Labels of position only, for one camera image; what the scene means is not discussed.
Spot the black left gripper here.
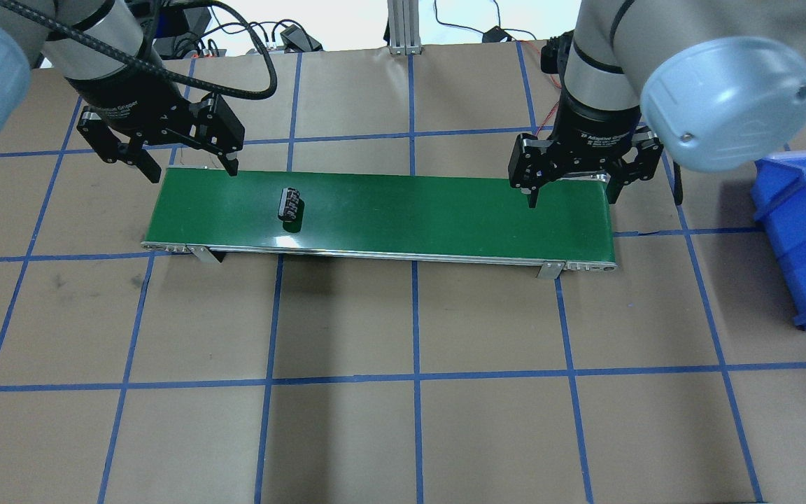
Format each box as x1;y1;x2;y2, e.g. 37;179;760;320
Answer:
77;66;244;184

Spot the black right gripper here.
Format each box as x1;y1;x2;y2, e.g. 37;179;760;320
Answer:
508;84;663;209

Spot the small black capacitor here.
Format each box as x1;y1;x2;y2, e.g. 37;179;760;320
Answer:
277;186;304;223

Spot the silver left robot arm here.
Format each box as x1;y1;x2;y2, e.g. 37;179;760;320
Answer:
0;1;663;207

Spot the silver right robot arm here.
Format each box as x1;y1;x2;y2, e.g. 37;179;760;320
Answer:
508;1;806;207

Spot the green conveyor belt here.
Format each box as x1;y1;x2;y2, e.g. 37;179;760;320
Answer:
141;167;617;278

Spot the red black power cable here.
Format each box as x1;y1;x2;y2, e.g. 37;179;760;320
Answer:
519;39;562;134

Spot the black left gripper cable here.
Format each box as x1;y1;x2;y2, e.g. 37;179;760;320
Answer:
0;0;279;100

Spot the aluminium frame post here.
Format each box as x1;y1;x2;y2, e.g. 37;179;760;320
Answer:
387;0;423;55

